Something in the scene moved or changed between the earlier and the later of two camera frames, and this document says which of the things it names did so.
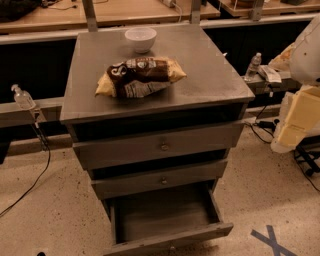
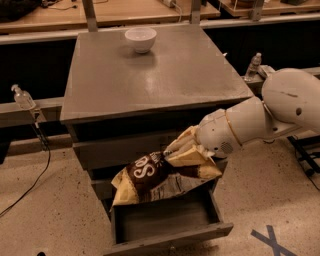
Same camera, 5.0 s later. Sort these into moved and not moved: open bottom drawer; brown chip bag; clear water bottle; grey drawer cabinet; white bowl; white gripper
Moved: brown chip bag; white gripper
Not moved: grey drawer cabinet; white bowl; clear water bottle; open bottom drawer
